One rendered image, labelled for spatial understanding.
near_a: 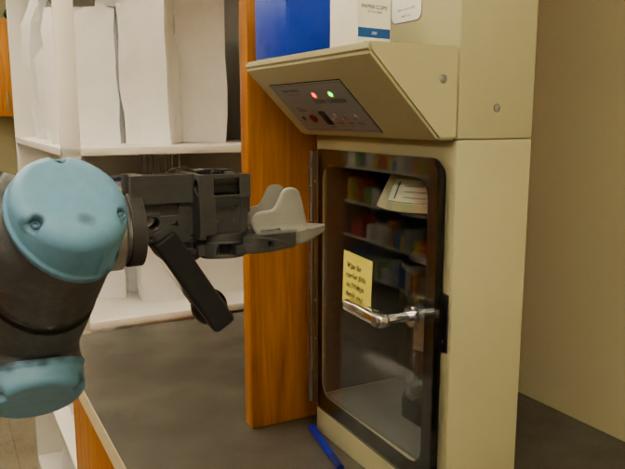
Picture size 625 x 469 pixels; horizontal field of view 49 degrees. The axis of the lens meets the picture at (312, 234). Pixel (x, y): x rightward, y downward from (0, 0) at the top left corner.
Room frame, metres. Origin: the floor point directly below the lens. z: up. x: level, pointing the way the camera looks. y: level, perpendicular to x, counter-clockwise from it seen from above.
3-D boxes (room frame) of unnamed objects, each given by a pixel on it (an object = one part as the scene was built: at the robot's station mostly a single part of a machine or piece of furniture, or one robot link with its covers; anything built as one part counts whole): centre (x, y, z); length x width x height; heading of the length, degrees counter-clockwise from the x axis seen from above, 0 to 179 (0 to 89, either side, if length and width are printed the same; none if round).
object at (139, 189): (0.67, 0.12, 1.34); 0.12 x 0.08 x 0.09; 118
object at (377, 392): (0.90, -0.07, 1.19); 0.30 x 0.01 x 0.40; 27
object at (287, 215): (0.70, 0.02, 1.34); 0.09 x 0.03 x 0.06; 118
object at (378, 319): (0.82, -0.08, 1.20); 0.10 x 0.05 x 0.03; 27
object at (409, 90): (0.88, -0.03, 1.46); 0.32 x 0.11 x 0.10; 28
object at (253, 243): (0.68, 0.06, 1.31); 0.09 x 0.05 x 0.02; 118
